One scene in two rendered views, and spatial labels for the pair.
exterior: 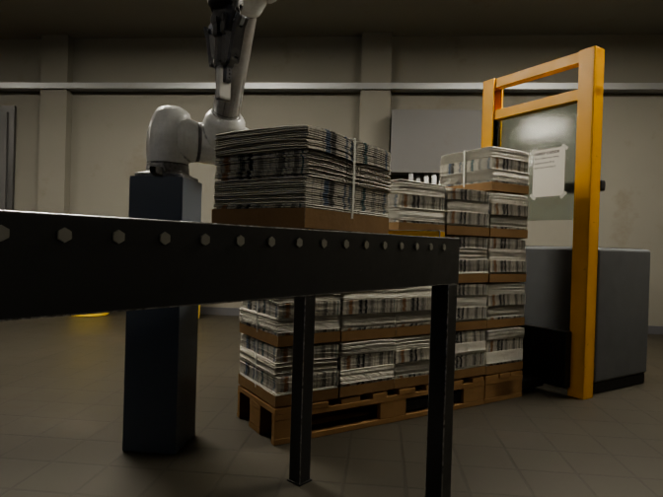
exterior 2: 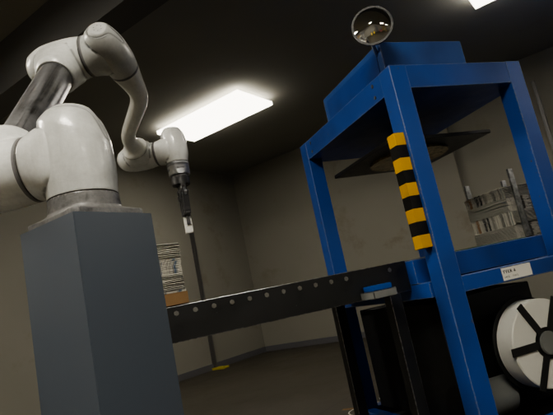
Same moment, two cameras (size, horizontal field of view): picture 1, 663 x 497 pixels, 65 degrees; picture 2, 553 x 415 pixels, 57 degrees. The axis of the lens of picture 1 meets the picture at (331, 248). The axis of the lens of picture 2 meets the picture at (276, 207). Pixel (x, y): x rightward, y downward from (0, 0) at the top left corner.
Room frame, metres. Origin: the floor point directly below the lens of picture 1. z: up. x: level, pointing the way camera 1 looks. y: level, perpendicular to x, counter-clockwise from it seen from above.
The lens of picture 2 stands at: (2.74, 1.52, 0.75)
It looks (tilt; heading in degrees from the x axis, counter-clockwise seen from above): 10 degrees up; 208
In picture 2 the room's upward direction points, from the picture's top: 12 degrees counter-clockwise
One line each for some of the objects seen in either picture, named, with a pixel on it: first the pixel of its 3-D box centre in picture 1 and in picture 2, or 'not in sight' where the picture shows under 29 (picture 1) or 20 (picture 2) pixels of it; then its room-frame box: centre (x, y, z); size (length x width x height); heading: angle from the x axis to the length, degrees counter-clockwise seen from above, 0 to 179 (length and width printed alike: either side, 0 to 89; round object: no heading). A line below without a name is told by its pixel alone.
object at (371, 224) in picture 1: (329, 224); not in sight; (1.42, 0.01, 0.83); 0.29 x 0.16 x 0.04; 55
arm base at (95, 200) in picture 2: (165, 172); (93, 212); (1.94, 0.63, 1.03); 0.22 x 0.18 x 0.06; 175
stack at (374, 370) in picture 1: (370, 321); not in sight; (2.42, -0.19, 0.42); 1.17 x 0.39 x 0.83; 122
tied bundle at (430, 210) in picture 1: (396, 210); not in sight; (2.50, -0.30, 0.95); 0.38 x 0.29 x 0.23; 34
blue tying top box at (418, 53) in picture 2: not in sight; (390, 90); (0.26, 0.97, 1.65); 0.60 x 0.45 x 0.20; 50
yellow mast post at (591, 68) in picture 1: (585, 223); not in sight; (2.76, -1.35, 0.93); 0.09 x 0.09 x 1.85; 32
